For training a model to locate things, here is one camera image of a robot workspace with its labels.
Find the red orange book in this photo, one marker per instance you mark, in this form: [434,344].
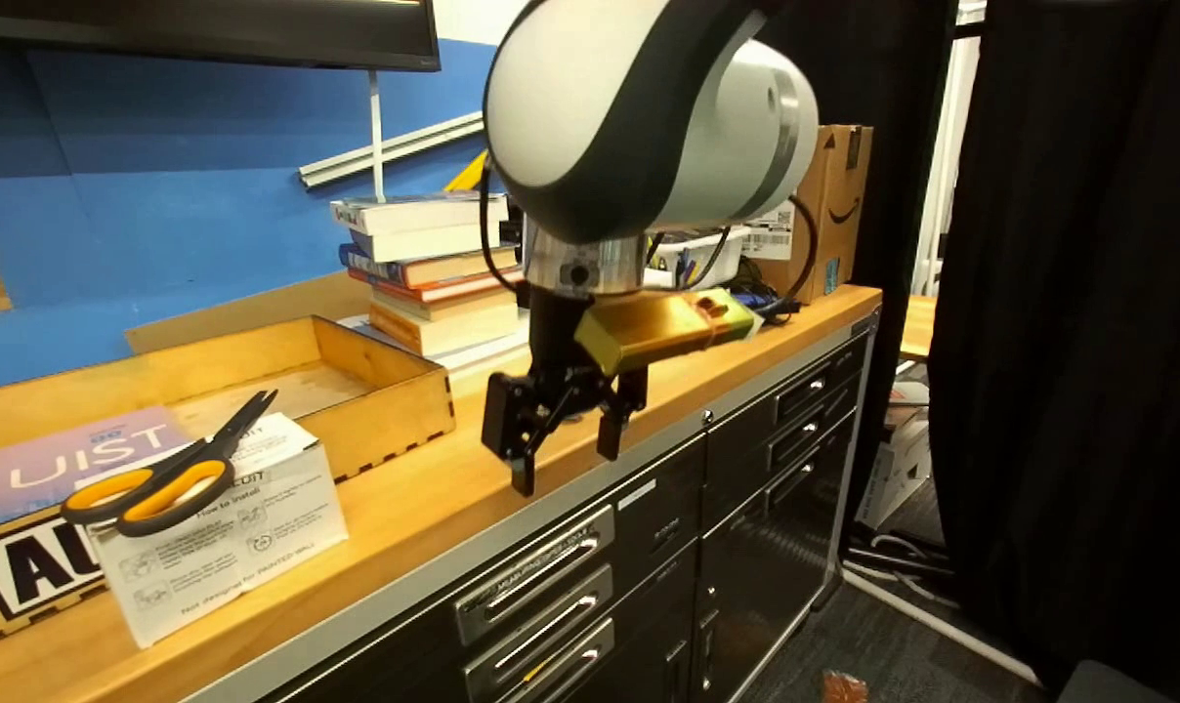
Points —
[420,278]

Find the tan book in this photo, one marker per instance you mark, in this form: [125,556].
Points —
[434,326]

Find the grey metal cabinet drawer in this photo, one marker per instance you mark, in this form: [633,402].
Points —
[538,570]

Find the black curtain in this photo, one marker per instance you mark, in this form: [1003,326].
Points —
[1083,393]

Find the shallow wooden tray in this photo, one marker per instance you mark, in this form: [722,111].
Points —
[359,393]

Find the white box on floor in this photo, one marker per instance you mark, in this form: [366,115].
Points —
[891,473]

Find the black monitor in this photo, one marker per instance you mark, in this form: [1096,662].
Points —
[200,28]

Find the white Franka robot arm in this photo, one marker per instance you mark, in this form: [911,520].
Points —
[643,120]

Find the aluminium extrusion rail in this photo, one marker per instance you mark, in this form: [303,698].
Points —
[395,147]

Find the black white letter sticker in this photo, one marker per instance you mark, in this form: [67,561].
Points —
[30,569]

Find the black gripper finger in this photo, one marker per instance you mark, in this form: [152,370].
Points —
[520,455]
[619,416]

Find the purple UIST sign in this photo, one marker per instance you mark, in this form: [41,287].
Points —
[58,461]

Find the yellow block object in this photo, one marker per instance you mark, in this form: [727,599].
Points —
[662,328]

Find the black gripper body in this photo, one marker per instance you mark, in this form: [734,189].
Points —
[555,376]

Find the blue book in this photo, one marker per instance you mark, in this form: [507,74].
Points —
[372,267]

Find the brown cardboard box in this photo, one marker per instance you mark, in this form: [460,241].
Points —
[830,216]

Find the yellow ruler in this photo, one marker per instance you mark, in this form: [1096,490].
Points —
[467,173]

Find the white vertical pole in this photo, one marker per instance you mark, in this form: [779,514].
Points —
[376,129]

